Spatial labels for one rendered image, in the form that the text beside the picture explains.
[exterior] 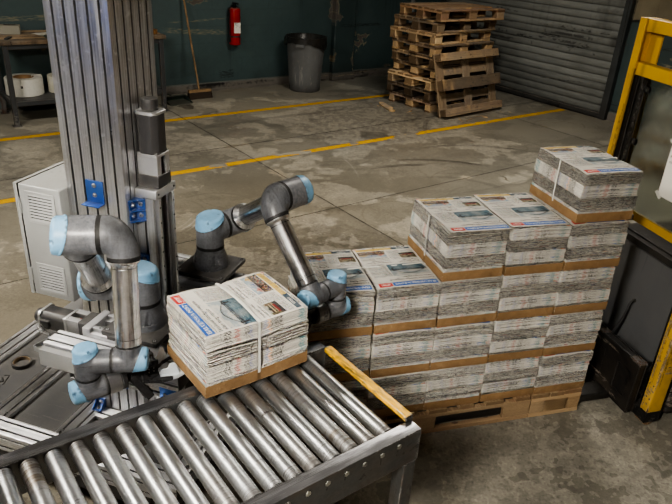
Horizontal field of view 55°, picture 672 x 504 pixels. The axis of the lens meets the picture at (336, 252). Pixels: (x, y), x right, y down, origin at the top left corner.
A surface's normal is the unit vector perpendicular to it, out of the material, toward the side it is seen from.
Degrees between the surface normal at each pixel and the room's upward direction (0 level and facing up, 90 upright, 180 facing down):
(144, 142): 90
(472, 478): 0
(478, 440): 0
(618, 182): 89
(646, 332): 90
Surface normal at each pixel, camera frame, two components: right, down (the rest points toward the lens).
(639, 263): -0.96, 0.07
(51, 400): 0.06, -0.89
